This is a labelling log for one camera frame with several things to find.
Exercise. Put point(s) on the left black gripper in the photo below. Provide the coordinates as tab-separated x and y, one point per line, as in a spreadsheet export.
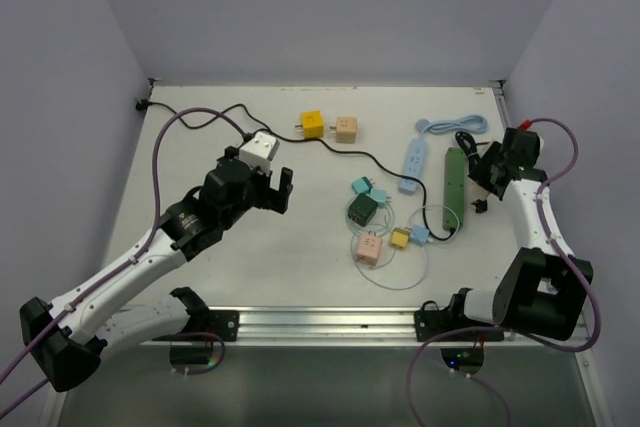
273	199

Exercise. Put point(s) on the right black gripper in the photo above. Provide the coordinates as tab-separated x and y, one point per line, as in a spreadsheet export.
490	156

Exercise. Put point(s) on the green power strip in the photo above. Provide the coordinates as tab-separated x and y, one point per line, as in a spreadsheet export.
454	189

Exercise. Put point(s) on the yellow cube socket adapter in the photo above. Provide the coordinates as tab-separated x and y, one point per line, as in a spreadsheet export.
311	124

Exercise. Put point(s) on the beige dragon cube adapter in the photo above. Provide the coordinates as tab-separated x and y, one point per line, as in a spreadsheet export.
346	129

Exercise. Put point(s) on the small yellow adapter plug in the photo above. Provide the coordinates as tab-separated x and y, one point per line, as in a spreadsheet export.
399	238

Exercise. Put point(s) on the teal charger plug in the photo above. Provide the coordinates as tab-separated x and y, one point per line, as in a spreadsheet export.
362	185
380	196

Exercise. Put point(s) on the green dragon cube adapter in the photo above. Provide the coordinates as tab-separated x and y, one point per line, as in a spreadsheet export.
362	209

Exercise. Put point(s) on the beige power strip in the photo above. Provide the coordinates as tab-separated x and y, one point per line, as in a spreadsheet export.
478	193

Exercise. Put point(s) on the blue adapter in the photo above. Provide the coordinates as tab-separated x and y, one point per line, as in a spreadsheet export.
419	235

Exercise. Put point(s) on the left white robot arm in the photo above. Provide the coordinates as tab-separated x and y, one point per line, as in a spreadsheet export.
175	238

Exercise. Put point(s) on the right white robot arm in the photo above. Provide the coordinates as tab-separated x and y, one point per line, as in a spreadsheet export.
545	287

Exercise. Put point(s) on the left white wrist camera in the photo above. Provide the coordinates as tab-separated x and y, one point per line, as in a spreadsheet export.
259	151

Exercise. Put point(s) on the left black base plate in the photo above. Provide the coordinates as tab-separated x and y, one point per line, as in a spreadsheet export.
222	322

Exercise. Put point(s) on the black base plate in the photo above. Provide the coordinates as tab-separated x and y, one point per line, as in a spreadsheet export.
222	322
430	323

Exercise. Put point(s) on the aluminium front rail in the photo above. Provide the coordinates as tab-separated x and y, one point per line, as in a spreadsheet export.
288	326

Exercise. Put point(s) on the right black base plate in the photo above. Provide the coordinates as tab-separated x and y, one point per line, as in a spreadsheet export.
430	323

